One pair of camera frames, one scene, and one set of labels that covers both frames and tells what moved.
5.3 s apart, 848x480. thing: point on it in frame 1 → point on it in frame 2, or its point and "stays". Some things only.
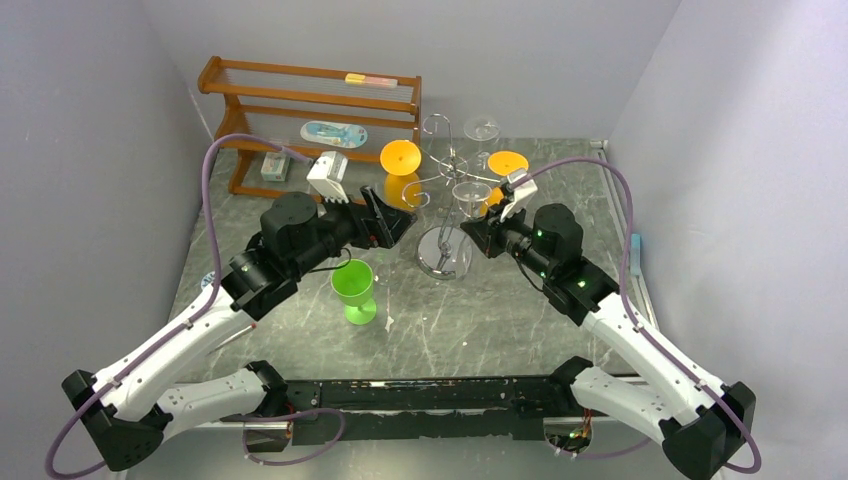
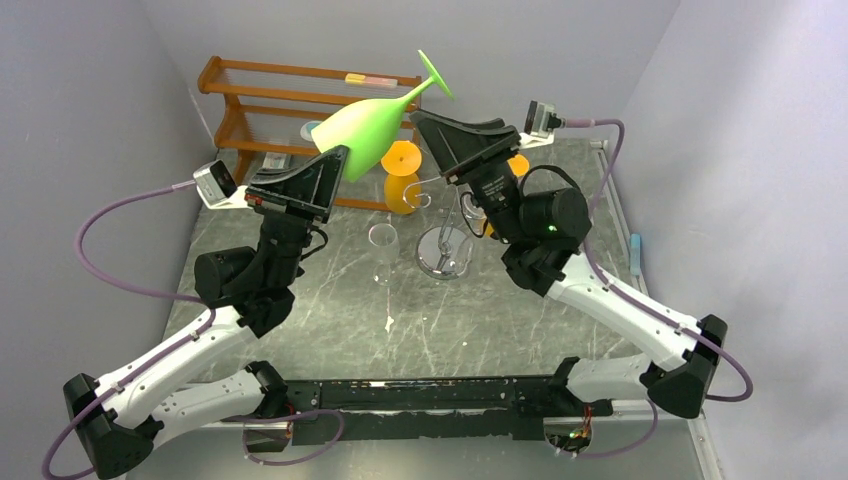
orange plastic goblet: (401, 161) stays
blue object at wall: (635, 254) stays
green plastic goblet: (353, 286) → (370, 127)
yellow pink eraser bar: (361, 79) stays
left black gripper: (392, 224) → (306, 191)
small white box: (275, 166) stays
